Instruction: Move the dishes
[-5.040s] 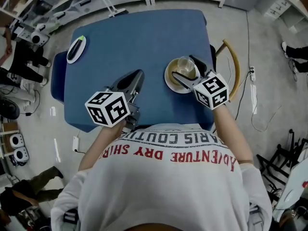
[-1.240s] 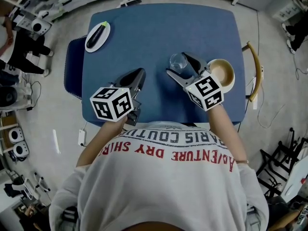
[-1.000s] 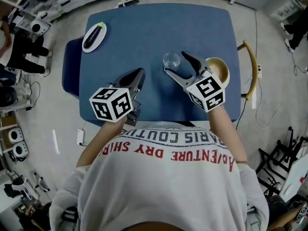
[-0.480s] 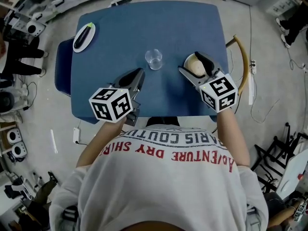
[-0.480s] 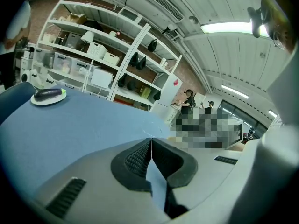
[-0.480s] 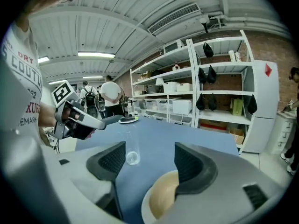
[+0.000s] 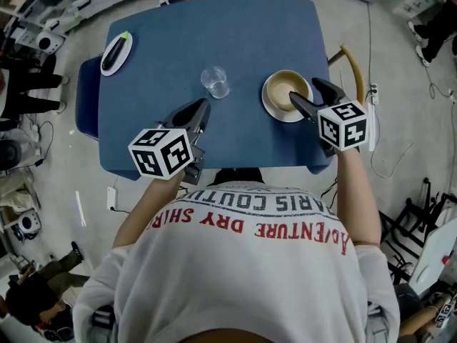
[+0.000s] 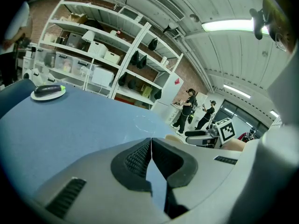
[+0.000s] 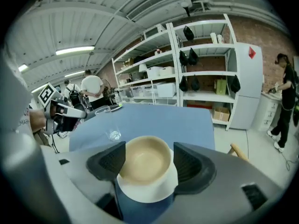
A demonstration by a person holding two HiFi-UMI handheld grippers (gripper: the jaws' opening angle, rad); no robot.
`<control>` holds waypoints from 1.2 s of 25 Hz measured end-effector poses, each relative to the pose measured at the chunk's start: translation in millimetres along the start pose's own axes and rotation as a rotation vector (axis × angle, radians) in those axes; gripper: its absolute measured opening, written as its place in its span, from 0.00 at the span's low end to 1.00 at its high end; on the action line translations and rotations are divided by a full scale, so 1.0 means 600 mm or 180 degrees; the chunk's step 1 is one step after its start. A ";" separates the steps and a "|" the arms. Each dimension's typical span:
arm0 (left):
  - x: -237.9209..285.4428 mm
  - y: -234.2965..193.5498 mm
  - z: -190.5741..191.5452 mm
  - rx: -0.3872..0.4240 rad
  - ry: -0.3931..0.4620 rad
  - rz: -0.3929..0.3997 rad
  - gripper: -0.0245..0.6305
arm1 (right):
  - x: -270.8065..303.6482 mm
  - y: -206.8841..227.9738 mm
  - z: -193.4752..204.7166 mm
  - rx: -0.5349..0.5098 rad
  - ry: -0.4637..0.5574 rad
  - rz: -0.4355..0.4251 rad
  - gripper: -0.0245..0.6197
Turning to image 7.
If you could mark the black folding stand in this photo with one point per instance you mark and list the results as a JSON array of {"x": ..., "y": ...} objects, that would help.
[{"x": 403, "y": 227}]

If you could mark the person's left forearm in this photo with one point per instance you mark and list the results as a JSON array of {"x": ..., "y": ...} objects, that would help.
[{"x": 143, "y": 213}]

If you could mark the person's black trousers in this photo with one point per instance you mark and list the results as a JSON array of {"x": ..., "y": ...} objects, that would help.
[{"x": 237, "y": 175}]

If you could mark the clear drinking glass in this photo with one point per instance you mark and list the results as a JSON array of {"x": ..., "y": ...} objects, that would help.
[{"x": 214, "y": 84}]

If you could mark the white drawer cabinet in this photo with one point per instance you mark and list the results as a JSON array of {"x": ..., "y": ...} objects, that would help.
[{"x": 414, "y": 2}]

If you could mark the blue tablecloth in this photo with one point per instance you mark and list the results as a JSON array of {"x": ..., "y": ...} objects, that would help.
[{"x": 232, "y": 30}]

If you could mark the white power strip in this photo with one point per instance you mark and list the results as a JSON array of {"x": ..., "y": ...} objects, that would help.
[{"x": 373, "y": 93}]

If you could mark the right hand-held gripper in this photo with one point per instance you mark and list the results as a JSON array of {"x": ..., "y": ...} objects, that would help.
[{"x": 342, "y": 127}]

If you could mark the dark purple eggplant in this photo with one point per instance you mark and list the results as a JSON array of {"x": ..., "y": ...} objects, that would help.
[{"x": 114, "y": 53}]

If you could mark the white power adapter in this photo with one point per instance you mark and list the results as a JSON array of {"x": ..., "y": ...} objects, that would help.
[{"x": 111, "y": 198}]

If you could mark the wooden curved-back chair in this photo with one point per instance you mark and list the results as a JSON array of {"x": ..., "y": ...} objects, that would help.
[{"x": 357, "y": 70}]

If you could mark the black round device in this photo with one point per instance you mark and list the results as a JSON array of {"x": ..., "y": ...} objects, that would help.
[{"x": 10, "y": 155}]

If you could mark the person's right forearm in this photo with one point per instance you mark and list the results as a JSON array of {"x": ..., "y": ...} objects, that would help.
[{"x": 357, "y": 198}]

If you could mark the tan wooden bowl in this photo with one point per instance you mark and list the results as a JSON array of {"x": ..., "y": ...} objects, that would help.
[{"x": 282, "y": 86}]

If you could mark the black harness buckle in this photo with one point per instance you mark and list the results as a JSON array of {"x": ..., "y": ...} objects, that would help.
[
  {"x": 103, "y": 318},
  {"x": 375, "y": 316}
]

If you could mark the white printed t-shirt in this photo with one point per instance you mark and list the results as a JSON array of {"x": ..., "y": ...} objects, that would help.
[{"x": 242, "y": 281}]

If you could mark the white round-lens device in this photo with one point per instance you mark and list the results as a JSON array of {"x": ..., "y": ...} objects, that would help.
[
  {"x": 50, "y": 42},
  {"x": 28, "y": 222}
]

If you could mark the white board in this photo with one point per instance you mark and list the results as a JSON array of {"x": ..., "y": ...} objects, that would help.
[{"x": 435, "y": 259}]

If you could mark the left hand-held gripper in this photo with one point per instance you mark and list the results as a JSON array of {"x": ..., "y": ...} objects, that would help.
[{"x": 160, "y": 155}]

